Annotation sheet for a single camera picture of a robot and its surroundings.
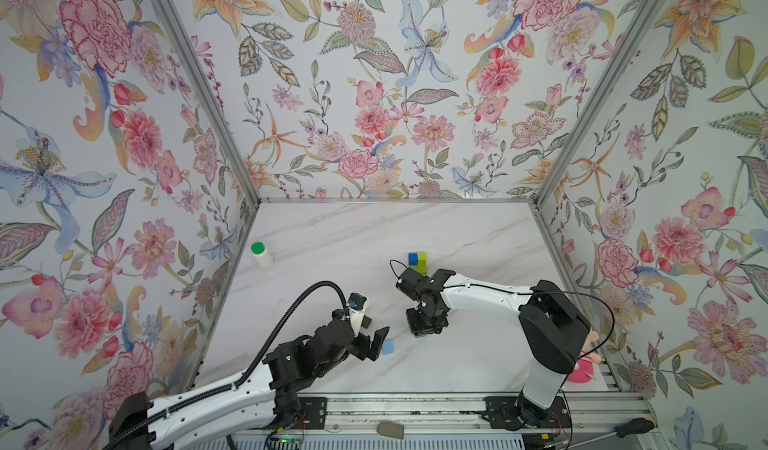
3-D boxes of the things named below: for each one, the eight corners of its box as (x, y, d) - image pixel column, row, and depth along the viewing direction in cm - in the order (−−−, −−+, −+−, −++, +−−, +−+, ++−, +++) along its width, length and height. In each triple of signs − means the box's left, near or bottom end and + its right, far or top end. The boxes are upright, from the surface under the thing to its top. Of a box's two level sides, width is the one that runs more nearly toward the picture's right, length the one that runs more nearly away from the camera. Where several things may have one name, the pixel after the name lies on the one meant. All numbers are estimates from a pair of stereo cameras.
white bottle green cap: (258, 270, 103) (248, 253, 95) (262, 258, 106) (252, 241, 98) (271, 270, 103) (262, 253, 95) (275, 258, 106) (266, 241, 98)
